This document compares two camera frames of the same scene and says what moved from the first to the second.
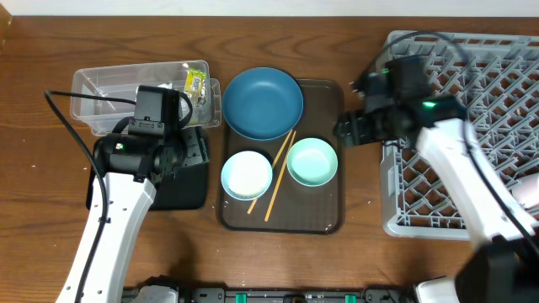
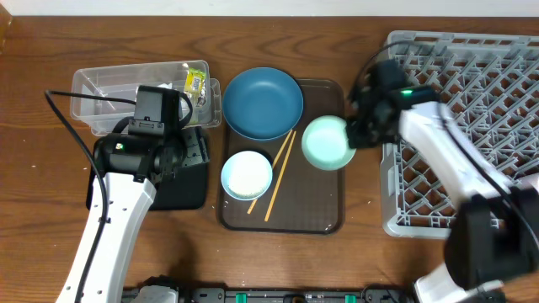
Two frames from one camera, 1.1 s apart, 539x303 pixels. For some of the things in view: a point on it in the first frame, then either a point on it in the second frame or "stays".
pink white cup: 526,190 stays
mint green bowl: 312,162 -> 325,143
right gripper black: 357,130 stays
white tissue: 166,86 stays
